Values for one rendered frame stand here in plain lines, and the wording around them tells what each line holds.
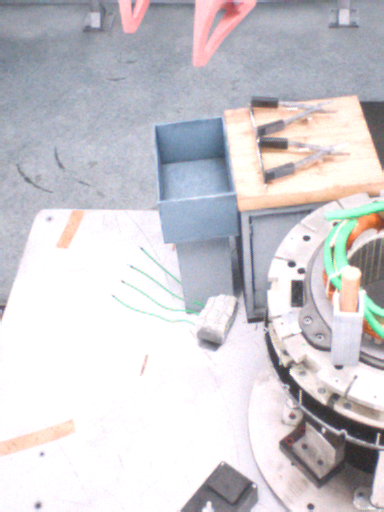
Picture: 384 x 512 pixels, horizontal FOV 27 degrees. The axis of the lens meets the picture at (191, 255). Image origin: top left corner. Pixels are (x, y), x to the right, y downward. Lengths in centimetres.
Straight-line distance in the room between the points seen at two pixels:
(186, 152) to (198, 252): 16
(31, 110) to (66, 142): 25
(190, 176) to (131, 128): 168
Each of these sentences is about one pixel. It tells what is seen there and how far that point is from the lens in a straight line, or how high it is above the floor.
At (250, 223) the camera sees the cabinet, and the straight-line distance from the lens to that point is 112.
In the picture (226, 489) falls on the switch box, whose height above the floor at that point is 84.
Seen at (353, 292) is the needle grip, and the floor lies 121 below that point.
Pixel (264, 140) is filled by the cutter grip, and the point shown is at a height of 109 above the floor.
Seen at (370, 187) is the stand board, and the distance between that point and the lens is 110.
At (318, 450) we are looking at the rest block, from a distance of 111.
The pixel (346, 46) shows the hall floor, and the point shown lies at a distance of 322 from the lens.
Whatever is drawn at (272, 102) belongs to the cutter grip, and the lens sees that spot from 119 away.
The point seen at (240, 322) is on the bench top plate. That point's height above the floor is 78.
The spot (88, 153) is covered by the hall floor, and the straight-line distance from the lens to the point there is 284.
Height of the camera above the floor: 183
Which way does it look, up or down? 49 degrees down
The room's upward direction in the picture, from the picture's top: 8 degrees counter-clockwise
